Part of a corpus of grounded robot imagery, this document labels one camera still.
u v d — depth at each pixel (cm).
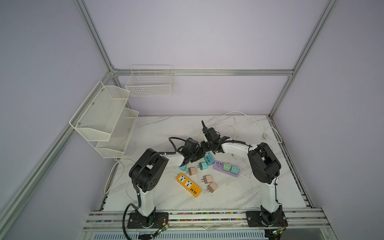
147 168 52
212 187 82
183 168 90
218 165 90
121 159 98
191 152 78
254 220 73
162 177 54
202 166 91
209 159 93
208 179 86
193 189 82
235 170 84
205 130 87
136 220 73
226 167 85
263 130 111
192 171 88
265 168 53
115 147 104
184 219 75
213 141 77
